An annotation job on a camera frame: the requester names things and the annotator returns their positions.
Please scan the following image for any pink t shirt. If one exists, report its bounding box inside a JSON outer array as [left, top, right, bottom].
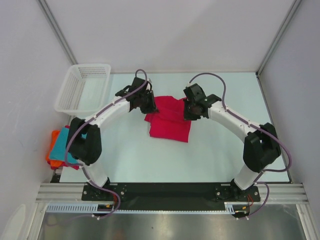
[[62, 162, 80, 170], [144, 96, 191, 143]]

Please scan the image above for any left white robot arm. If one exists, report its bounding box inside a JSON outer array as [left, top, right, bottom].
[[66, 76, 158, 200]]

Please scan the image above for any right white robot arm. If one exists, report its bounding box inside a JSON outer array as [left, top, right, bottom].
[[183, 83, 281, 201]]

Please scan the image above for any white plastic basket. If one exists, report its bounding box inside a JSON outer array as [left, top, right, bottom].
[[54, 63, 111, 116]]

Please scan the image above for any orange t shirt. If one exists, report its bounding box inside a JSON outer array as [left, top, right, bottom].
[[45, 130, 63, 170]]

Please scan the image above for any teal t shirt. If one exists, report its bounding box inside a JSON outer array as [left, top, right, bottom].
[[54, 125, 77, 165]]

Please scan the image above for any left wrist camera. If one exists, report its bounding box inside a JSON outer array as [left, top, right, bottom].
[[146, 78, 153, 91]]

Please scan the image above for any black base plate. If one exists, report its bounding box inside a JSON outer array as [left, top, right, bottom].
[[81, 182, 261, 212]]

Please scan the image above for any white cable duct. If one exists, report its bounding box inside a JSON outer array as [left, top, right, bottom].
[[46, 203, 241, 215]]

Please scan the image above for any aluminium frame rail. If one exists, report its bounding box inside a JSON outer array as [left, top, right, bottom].
[[35, 183, 309, 205]]

